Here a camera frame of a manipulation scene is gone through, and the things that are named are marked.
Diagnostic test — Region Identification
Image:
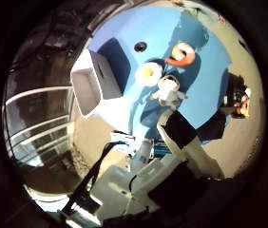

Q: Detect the white astronaut plush toy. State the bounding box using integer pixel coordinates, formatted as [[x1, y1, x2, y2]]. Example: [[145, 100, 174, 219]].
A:
[[149, 75, 188, 111]]

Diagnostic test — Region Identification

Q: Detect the white egg toy yellow centre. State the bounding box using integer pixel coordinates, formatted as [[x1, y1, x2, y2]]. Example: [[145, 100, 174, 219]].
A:
[[134, 62, 163, 87]]

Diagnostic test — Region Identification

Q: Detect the orange shrimp toy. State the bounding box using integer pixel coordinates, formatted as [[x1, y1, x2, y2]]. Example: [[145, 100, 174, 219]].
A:
[[164, 42, 197, 67]]

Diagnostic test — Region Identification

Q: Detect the white rectangular container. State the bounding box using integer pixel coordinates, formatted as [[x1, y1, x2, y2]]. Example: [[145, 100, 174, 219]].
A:
[[69, 47, 124, 119]]

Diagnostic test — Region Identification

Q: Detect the black stand with orange item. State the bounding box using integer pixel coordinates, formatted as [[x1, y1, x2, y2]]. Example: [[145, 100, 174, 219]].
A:
[[223, 72, 253, 120]]

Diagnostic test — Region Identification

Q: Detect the black round table grommet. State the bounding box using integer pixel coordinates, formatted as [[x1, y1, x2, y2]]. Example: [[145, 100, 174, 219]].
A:
[[133, 41, 148, 53]]

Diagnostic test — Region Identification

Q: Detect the blue table mat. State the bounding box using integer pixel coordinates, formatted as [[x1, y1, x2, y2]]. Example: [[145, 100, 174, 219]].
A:
[[86, 4, 233, 143]]

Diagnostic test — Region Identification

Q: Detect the white window railing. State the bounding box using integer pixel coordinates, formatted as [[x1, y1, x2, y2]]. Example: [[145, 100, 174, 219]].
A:
[[2, 85, 75, 167]]

